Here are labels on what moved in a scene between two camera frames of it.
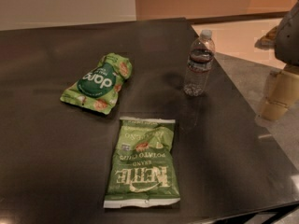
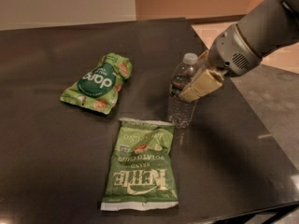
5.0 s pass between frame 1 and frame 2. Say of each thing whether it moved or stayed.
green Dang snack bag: stayed
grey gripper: moved
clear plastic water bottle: moved
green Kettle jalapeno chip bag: stayed
